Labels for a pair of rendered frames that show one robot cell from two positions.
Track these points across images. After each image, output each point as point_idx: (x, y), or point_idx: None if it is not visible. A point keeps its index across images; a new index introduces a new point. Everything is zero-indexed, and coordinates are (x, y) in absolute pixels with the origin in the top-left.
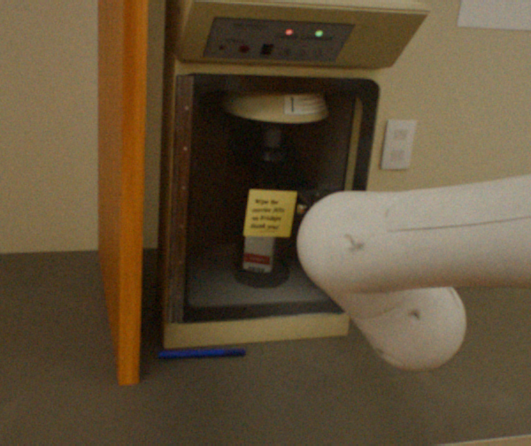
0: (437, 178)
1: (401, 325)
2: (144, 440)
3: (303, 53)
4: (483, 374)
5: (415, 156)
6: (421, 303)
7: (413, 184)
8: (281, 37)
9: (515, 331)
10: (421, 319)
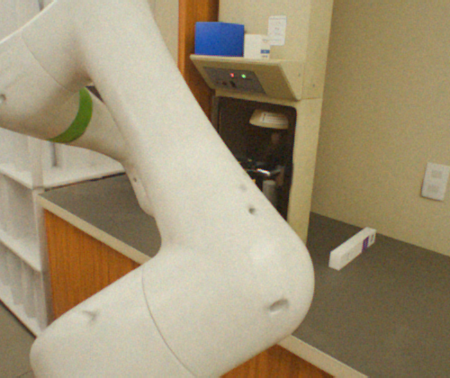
0: None
1: (132, 184)
2: (148, 238)
3: (246, 86)
4: (312, 301)
5: None
6: (138, 175)
7: (448, 213)
8: (232, 77)
9: (386, 304)
10: (137, 184)
